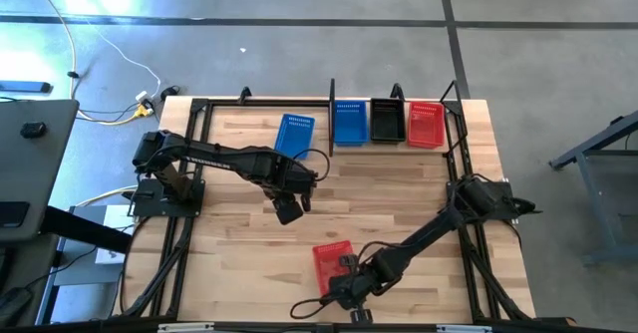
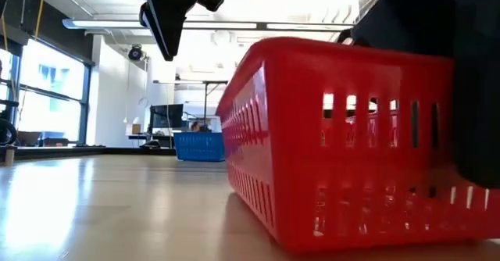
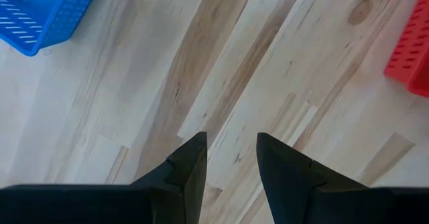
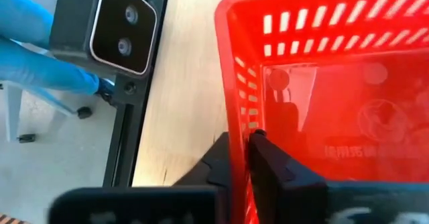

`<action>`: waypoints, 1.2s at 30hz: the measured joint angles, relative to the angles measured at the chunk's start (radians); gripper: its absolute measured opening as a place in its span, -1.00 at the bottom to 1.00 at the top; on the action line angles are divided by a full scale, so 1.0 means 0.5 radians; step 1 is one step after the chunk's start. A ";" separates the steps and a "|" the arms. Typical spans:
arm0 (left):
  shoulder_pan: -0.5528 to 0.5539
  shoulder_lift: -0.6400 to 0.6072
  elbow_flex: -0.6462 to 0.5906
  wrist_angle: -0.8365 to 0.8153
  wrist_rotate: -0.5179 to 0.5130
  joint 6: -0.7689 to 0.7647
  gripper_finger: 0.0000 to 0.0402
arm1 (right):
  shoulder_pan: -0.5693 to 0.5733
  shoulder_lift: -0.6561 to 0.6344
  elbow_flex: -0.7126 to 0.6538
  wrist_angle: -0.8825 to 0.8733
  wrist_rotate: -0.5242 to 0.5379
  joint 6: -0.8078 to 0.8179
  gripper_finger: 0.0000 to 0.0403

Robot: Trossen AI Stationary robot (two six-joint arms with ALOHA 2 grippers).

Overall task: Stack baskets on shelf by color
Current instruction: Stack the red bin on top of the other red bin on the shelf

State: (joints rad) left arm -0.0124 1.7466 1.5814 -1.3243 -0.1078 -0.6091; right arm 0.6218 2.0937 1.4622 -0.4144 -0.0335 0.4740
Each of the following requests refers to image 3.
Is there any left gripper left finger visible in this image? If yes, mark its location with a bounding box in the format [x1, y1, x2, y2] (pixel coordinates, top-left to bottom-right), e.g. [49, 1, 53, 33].
[0, 131, 209, 224]

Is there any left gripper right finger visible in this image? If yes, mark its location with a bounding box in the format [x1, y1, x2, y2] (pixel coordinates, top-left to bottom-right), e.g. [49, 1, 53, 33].
[255, 132, 429, 224]

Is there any red plastic basket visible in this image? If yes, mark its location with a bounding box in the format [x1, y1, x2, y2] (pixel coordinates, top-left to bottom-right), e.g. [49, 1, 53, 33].
[383, 0, 429, 99]

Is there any blue plastic basket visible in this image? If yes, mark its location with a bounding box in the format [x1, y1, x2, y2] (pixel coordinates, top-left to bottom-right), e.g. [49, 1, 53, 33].
[0, 0, 103, 57]

